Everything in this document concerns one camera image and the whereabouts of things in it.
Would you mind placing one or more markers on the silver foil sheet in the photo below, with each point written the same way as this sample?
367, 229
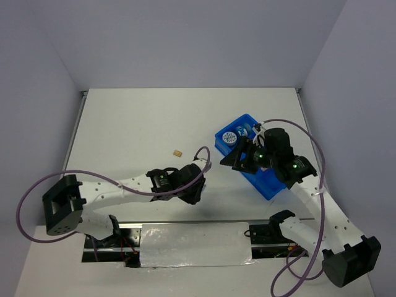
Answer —
195, 245

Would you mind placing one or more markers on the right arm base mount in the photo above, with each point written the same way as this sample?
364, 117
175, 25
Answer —
267, 244

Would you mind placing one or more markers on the blue compartment tray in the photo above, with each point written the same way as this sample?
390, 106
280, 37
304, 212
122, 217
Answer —
264, 180

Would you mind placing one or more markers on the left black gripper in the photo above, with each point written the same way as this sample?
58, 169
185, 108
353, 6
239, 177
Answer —
195, 197

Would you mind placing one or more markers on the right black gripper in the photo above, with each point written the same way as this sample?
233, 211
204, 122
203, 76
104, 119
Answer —
233, 157

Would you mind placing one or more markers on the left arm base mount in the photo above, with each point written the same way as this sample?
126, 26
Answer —
124, 251

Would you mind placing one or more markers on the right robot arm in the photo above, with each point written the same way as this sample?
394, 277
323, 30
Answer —
344, 251

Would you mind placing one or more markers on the tan small eraser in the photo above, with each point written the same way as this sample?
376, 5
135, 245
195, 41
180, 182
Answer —
177, 153

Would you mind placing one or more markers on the blue patterned jar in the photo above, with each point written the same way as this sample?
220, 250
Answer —
243, 130
230, 138

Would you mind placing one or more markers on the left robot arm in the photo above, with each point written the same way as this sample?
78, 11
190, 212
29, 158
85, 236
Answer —
72, 205

